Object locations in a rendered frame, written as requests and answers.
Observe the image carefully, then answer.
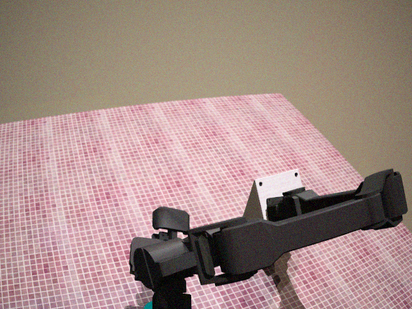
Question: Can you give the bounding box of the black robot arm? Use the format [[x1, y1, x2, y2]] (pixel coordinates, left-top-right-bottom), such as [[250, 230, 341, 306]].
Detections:
[[129, 169, 408, 290]]

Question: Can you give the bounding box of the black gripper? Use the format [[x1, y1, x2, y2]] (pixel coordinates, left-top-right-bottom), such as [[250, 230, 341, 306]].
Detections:
[[152, 206, 191, 309]]

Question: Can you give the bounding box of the teal circle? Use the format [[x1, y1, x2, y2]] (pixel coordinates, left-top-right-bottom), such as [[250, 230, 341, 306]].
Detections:
[[144, 301, 153, 309]]

